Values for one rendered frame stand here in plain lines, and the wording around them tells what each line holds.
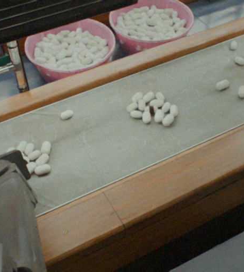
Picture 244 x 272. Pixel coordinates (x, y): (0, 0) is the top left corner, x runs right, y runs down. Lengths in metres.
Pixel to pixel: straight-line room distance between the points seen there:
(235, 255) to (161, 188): 0.62
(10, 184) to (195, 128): 0.54
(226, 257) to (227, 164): 0.68
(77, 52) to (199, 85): 0.38
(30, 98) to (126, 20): 0.48
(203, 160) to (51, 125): 0.38
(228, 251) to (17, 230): 0.26
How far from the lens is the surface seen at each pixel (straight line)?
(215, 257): 0.25
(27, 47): 1.25
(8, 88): 1.26
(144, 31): 1.32
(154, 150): 0.96
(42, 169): 0.91
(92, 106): 1.06
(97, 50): 1.25
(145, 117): 1.00
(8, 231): 0.47
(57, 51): 1.25
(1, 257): 0.34
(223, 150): 0.95
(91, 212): 0.83
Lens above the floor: 1.47
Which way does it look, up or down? 48 degrees down
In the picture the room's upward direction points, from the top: 1 degrees counter-clockwise
